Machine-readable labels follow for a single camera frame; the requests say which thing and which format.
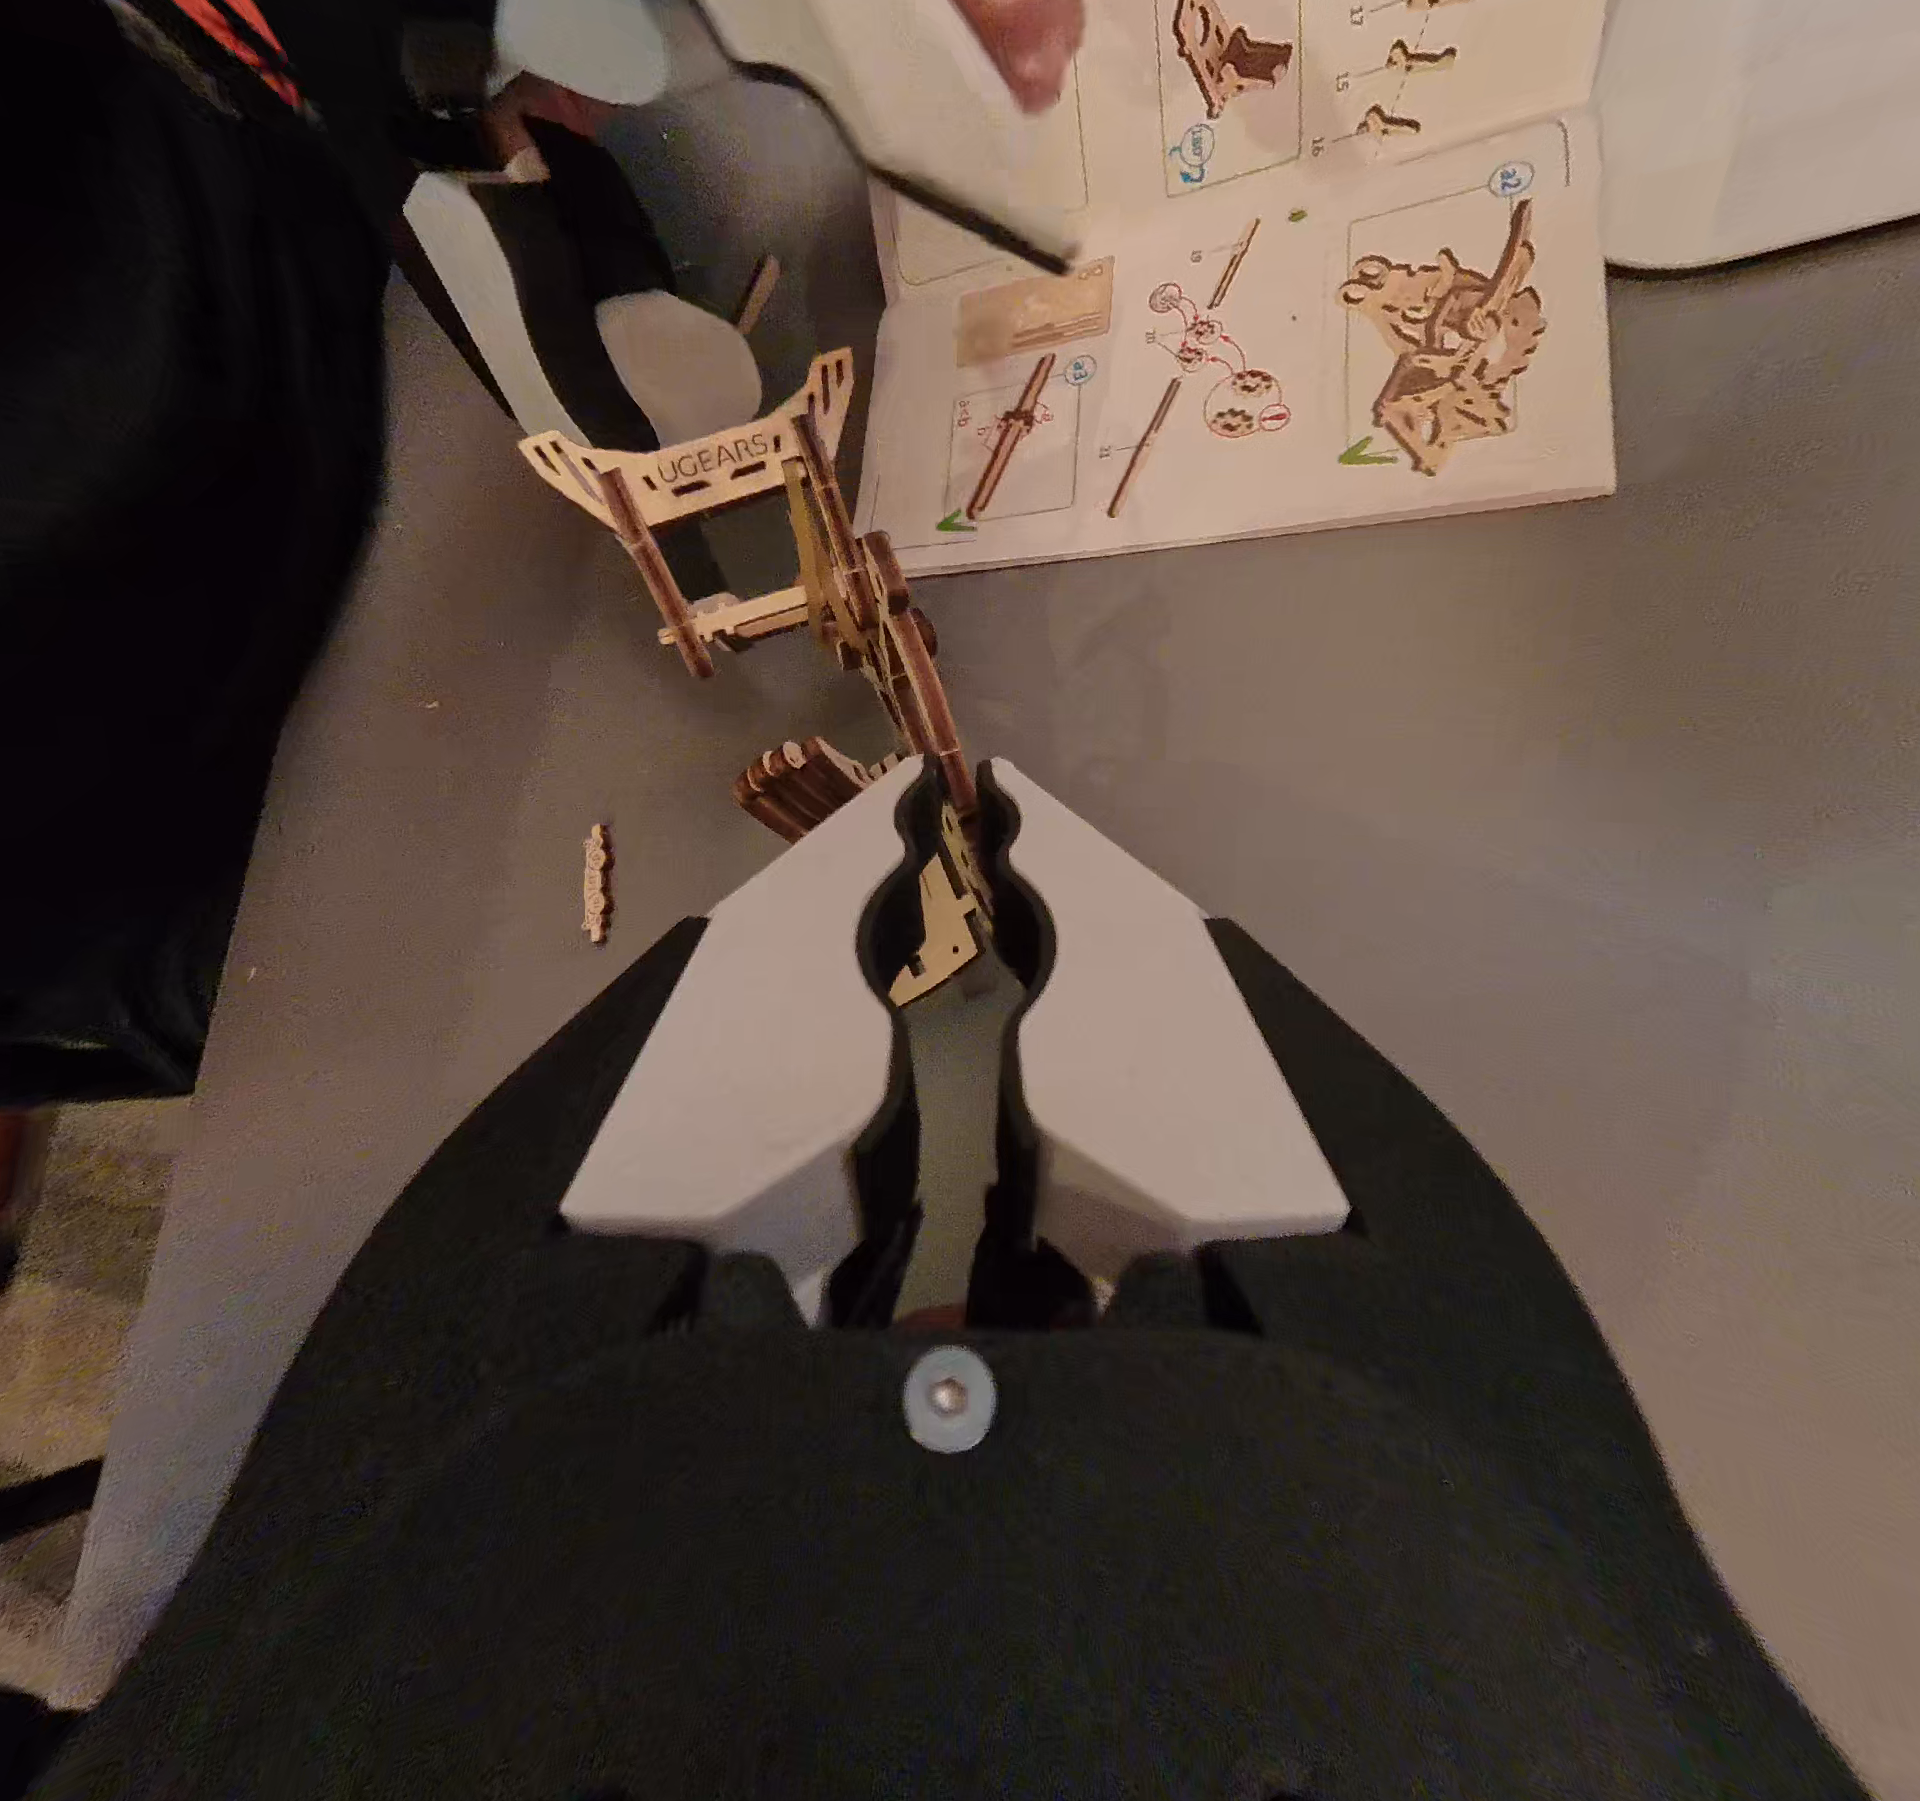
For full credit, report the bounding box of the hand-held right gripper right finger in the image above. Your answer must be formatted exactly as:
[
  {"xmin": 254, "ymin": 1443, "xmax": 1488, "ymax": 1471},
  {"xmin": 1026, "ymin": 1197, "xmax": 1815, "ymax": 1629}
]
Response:
[{"xmin": 975, "ymin": 758, "xmax": 1353, "ymax": 1308}]

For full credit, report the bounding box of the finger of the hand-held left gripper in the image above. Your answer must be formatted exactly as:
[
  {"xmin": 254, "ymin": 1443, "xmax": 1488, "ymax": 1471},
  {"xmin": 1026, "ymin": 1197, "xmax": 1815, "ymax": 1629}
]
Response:
[
  {"xmin": 495, "ymin": 0, "xmax": 1093, "ymax": 276},
  {"xmin": 400, "ymin": 111, "xmax": 756, "ymax": 471}
]

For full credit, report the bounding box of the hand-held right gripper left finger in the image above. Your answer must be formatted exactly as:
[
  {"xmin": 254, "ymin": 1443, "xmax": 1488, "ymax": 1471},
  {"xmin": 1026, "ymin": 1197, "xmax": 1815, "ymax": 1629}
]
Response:
[{"xmin": 558, "ymin": 753, "xmax": 942, "ymax": 1329}]

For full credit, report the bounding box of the wooden mechanical model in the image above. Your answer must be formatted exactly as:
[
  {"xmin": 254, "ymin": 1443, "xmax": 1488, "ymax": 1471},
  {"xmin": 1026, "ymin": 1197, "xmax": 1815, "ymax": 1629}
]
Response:
[{"xmin": 516, "ymin": 347, "xmax": 999, "ymax": 1012}]

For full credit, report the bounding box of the paper instruction booklet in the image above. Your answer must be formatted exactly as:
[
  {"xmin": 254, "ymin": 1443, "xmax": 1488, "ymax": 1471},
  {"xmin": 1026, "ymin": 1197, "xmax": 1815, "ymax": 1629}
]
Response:
[{"xmin": 861, "ymin": 0, "xmax": 1625, "ymax": 579}]

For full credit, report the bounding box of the white stand base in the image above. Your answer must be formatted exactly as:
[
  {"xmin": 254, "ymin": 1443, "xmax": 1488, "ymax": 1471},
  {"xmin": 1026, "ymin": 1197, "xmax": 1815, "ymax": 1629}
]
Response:
[{"xmin": 1593, "ymin": 0, "xmax": 1920, "ymax": 276}]

